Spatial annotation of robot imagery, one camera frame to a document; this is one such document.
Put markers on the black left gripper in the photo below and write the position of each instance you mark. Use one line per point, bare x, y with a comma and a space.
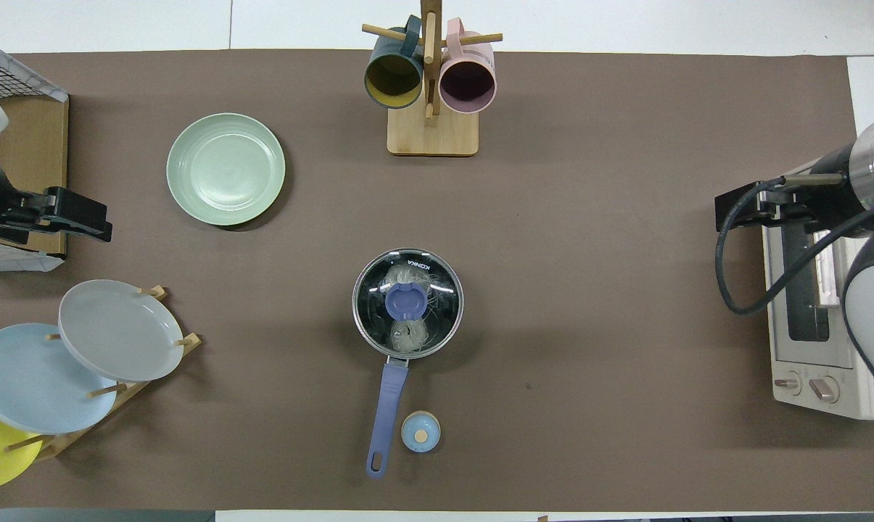
74, 209

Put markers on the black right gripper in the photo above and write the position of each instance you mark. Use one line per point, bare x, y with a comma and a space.
743, 206

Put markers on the green round plate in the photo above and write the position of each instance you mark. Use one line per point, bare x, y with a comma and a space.
225, 169

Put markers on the glass lid with blue knob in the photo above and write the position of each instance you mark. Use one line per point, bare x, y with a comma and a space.
407, 301

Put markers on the white vermicelli bundle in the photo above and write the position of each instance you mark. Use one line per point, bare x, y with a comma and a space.
407, 338

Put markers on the grey round plate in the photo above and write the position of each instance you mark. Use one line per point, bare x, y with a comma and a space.
120, 330

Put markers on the wooden plate rack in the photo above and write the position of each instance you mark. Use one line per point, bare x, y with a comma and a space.
128, 391

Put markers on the light blue round plate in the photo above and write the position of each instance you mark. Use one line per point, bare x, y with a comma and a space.
30, 380

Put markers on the beige toaster oven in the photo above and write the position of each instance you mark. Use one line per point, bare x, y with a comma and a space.
799, 355

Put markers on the brown table mat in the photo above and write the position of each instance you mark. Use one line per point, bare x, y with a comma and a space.
589, 326

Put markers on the pink mug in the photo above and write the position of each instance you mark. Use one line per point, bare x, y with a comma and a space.
468, 83

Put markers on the wooden mug tree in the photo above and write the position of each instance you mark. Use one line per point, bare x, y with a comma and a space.
432, 134

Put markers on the dark teal mug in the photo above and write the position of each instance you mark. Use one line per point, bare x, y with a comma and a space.
393, 80

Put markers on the small blue jar wooden knob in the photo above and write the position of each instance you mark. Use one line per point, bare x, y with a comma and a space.
421, 432

